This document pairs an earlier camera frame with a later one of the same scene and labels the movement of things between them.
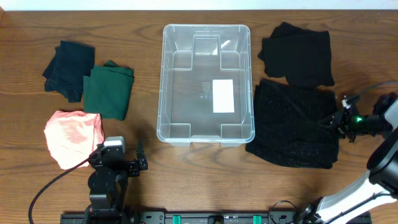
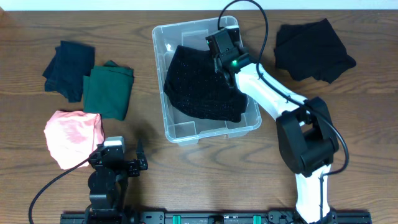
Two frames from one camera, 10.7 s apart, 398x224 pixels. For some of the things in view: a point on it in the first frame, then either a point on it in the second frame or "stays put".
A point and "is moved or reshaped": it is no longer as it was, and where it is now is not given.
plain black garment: [301, 56] is moved or reshaped
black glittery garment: [291, 124] is moved or reshaped
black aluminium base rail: [205, 217] stays put
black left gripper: [123, 165] stays put
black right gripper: [341, 124] -> [217, 63]
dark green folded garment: [107, 90] stays put
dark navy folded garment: [64, 74] stays put
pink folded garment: [73, 135] stays put
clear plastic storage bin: [206, 86] is moved or reshaped
